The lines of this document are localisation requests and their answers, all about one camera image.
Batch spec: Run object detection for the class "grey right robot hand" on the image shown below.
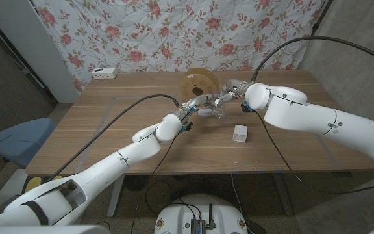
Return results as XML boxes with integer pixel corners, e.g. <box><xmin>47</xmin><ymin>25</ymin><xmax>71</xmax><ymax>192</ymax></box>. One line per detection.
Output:
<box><xmin>215</xmin><ymin>79</ymin><xmax>253</xmax><ymax>108</ymax></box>

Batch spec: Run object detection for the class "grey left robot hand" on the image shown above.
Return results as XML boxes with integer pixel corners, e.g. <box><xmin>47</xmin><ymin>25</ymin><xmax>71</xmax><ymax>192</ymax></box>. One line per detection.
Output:
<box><xmin>175</xmin><ymin>93</ymin><xmax>222</xmax><ymax>126</ymax></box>

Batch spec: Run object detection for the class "clear medicine bottle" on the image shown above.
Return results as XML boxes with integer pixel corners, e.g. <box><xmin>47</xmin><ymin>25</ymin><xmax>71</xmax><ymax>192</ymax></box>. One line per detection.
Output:
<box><xmin>213</xmin><ymin>97</ymin><xmax>226</xmax><ymax>118</ymax></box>

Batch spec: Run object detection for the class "cardboard filament reel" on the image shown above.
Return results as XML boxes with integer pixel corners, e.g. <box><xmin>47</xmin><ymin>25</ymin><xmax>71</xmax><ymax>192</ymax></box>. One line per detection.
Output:
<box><xmin>179</xmin><ymin>67</ymin><xmax>221</xmax><ymax>101</ymax></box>

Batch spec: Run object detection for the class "white cube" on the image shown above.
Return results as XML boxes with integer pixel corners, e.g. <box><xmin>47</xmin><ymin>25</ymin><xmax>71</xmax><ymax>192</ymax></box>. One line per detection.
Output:
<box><xmin>232</xmin><ymin>124</ymin><xmax>249</xmax><ymax>144</ymax></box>

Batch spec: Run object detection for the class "floral backdrop cloth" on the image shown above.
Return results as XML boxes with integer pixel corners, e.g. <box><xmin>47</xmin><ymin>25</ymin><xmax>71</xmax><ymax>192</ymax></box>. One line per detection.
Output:
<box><xmin>31</xmin><ymin>0</ymin><xmax>324</xmax><ymax>94</ymax></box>

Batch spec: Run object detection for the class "white power strip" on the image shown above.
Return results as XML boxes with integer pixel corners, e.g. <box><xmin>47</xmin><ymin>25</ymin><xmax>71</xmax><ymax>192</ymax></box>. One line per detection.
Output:
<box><xmin>91</xmin><ymin>66</ymin><xmax>119</xmax><ymax>80</ymax></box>

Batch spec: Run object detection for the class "black round floor disc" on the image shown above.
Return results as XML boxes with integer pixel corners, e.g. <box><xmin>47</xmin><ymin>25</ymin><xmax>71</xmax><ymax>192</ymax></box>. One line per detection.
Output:
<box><xmin>123</xmin><ymin>175</ymin><xmax>151</xmax><ymax>192</ymax></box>

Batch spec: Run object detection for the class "black backdrop stand pole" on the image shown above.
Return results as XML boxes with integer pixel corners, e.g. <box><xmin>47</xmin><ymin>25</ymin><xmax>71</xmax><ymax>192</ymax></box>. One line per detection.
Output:
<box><xmin>309</xmin><ymin>0</ymin><xmax>334</xmax><ymax>42</ymax></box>

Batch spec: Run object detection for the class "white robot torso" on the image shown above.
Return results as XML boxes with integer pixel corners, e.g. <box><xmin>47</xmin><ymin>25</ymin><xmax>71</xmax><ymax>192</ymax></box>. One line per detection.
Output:
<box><xmin>154</xmin><ymin>194</ymin><xmax>249</xmax><ymax>234</ymax></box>

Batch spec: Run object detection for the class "grey table leg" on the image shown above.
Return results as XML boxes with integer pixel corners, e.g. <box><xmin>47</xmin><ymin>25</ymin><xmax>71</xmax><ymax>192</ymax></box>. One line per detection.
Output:
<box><xmin>271</xmin><ymin>172</ymin><xmax>294</xmax><ymax>216</ymax></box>

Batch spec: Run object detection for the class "black electronics module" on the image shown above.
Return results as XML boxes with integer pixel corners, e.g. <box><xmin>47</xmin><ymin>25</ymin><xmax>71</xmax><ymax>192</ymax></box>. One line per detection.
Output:
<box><xmin>190</xmin><ymin>203</ymin><xmax>217</xmax><ymax>234</ymax></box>

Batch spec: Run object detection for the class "white table leg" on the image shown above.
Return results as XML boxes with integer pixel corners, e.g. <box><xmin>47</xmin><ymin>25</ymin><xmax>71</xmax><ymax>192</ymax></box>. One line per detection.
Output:
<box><xmin>106</xmin><ymin>175</ymin><xmax>125</xmax><ymax>218</ymax></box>

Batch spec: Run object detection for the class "blue padded stool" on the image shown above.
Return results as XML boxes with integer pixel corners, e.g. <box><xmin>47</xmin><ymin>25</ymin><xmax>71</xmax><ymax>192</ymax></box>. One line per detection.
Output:
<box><xmin>0</xmin><ymin>117</ymin><xmax>57</xmax><ymax>169</ymax></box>

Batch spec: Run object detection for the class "white board with yellow patches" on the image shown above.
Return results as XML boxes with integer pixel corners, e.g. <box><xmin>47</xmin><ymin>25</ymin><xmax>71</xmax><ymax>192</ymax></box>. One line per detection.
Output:
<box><xmin>0</xmin><ymin>168</ymin><xmax>64</xmax><ymax>212</ymax></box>

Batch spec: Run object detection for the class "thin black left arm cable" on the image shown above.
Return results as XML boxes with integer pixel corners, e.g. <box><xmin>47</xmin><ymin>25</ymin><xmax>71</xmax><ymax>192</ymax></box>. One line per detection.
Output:
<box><xmin>130</xmin><ymin>131</ymin><xmax>183</xmax><ymax>234</ymax></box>

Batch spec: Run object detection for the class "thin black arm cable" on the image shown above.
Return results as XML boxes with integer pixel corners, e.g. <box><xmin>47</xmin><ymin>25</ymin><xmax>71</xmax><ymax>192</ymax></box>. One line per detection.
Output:
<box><xmin>130</xmin><ymin>131</ymin><xmax>183</xmax><ymax>234</ymax></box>
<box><xmin>253</xmin><ymin>110</ymin><xmax>374</xmax><ymax>196</ymax></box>

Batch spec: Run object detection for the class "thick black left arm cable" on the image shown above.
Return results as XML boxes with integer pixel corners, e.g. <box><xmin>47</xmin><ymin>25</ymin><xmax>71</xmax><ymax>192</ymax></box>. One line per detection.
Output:
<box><xmin>44</xmin><ymin>94</ymin><xmax>181</xmax><ymax>185</ymax></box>

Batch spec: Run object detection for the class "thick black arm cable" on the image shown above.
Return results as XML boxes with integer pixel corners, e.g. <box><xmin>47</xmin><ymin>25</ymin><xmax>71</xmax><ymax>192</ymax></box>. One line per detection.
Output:
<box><xmin>251</xmin><ymin>35</ymin><xmax>374</xmax><ymax>84</ymax></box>
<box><xmin>44</xmin><ymin>94</ymin><xmax>181</xmax><ymax>185</ymax></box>

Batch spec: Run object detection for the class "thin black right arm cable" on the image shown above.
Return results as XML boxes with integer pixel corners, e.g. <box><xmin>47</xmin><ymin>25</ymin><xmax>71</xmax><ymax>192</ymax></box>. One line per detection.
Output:
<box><xmin>253</xmin><ymin>110</ymin><xmax>374</xmax><ymax>196</ymax></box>

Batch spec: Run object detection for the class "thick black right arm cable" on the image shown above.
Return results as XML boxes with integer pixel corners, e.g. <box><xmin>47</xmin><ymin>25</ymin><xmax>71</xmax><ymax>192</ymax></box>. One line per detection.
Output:
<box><xmin>251</xmin><ymin>35</ymin><xmax>374</xmax><ymax>84</ymax></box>

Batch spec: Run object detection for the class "white wall panel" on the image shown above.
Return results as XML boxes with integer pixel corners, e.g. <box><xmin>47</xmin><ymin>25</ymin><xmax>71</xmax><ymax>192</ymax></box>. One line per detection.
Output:
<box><xmin>0</xmin><ymin>0</ymin><xmax>80</xmax><ymax>104</ymax></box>

